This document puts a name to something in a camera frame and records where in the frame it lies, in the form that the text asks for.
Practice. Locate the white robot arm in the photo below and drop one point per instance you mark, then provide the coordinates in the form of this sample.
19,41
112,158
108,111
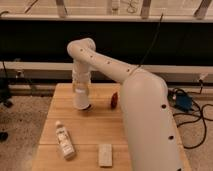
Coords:
146,113

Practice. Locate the white rectangular eraser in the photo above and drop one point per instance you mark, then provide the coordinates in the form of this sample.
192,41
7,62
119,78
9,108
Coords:
105,155

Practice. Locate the dark red round object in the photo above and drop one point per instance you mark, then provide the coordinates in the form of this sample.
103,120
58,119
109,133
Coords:
114,100

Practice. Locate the clear plastic bottle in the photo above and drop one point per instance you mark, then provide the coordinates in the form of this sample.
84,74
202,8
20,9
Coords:
64,141

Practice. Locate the blue power box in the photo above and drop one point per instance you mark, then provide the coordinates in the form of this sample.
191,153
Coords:
183,102

